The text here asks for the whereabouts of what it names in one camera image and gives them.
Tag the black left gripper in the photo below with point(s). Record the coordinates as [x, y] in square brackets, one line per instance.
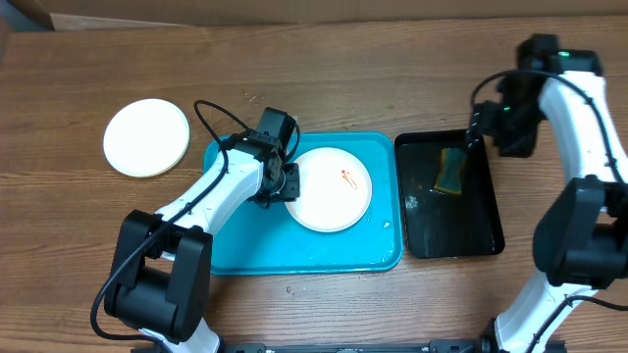
[292, 191]

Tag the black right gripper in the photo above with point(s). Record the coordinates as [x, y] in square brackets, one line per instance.
[480, 121]

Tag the white plate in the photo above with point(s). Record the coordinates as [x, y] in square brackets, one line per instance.
[335, 190]
[146, 138]

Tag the green yellow sponge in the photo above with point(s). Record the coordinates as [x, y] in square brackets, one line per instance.
[450, 175]

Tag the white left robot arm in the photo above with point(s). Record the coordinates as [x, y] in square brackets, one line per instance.
[158, 286]

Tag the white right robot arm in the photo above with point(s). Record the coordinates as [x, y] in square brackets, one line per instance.
[580, 244]

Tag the blue plastic tray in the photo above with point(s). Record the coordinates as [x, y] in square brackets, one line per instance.
[260, 242]

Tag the black water tray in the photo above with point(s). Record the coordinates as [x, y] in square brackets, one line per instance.
[438, 225]

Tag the brown cardboard backdrop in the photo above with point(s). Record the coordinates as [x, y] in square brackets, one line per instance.
[39, 14]

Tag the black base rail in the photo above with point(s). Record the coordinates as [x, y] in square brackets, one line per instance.
[343, 347]

